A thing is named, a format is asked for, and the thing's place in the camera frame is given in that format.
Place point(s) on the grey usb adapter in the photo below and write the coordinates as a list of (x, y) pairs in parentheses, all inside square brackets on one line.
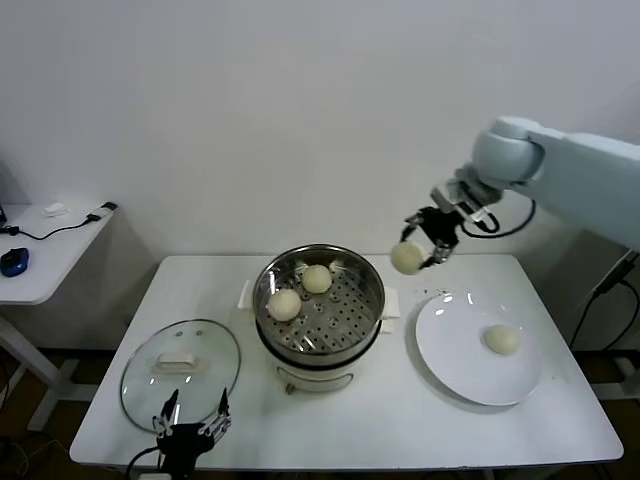
[(104, 210)]

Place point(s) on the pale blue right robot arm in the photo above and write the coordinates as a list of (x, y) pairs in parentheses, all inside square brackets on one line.
[(575, 165)]

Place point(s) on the white steamed baozi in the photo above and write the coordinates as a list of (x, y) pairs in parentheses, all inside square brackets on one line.
[(284, 305), (501, 340), (407, 259), (316, 279)]

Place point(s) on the white side table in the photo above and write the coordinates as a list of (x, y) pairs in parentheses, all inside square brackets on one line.
[(50, 260)]

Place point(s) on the dark crumb specks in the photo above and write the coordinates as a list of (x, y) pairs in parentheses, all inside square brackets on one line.
[(425, 289)]

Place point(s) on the white round plate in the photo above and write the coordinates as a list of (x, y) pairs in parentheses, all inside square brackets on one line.
[(460, 360)]

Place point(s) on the stainless steel steamer basket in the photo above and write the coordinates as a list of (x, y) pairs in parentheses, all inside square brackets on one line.
[(345, 315)]

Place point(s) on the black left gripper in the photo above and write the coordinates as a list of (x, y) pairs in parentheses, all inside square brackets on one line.
[(187, 444)]

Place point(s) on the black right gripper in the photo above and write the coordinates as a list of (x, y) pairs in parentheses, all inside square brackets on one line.
[(441, 226)]

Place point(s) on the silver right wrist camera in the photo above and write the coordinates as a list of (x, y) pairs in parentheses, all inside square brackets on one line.
[(452, 195)]

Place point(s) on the small white plastic piece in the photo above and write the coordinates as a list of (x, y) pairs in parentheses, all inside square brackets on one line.
[(55, 210)]

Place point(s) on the blue computer mouse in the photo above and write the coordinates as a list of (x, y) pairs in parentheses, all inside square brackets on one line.
[(14, 262)]

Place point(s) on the cream electric cooking pot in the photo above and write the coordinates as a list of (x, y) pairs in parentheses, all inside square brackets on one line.
[(310, 376)]

